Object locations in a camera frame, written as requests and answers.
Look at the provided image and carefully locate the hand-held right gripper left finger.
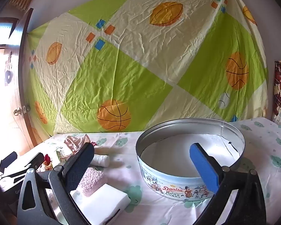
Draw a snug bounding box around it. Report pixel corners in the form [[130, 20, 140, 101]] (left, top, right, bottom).
[[17, 142, 95, 225]]

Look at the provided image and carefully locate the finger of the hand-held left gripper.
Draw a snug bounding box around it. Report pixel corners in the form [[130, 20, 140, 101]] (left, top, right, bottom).
[[0, 151, 19, 169], [19, 152, 45, 170]]

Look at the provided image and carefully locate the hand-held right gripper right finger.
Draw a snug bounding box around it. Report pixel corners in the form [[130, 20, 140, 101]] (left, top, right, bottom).
[[189, 142, 267, 225]]

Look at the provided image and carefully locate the red gold drawstring pouch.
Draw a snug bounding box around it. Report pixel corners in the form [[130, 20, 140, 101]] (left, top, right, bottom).
[[41, 154, 53, 171]]

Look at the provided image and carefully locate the pink terry cloth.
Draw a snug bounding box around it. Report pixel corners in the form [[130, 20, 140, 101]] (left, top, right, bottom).
[[77, 167, 108, 197]]

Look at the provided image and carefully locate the white gauze cloth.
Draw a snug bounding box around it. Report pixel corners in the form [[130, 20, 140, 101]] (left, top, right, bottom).
[[90, 153, 110, 168]]

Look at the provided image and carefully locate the green tissue packet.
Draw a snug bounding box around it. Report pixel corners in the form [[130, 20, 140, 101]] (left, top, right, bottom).
[[55, 149, 72, 163]]

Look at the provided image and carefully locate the pink satin pouch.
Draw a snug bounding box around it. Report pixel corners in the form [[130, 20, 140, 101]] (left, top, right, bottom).
[[64, 133, 92, 155]]

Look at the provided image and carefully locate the round metal cookie tin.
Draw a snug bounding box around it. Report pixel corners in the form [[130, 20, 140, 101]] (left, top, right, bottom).
[[135, 118, 246, 201]]

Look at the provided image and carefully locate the wooden door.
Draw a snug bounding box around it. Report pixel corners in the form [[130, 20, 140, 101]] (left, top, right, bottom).
[[0, 8, 34, 150]]

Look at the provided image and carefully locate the white sponge block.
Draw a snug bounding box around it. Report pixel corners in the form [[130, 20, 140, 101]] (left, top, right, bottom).
[[70, 183, 129, 225]]

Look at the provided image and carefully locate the cloud print tablecloth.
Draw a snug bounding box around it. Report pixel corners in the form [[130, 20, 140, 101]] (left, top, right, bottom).
[[14, 117, 281, 225]]

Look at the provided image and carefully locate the hanging door ornament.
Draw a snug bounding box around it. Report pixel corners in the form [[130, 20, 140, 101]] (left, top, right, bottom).
[[3, 70, 13, 86]]

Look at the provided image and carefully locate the basketball print hanging sheet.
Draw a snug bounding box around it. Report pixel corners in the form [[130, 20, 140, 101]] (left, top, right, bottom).
[[21, 0, 270, 136]]

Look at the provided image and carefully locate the metal door handle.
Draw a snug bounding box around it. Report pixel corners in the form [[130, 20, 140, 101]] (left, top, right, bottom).
[[13, 105, 31, 116]]

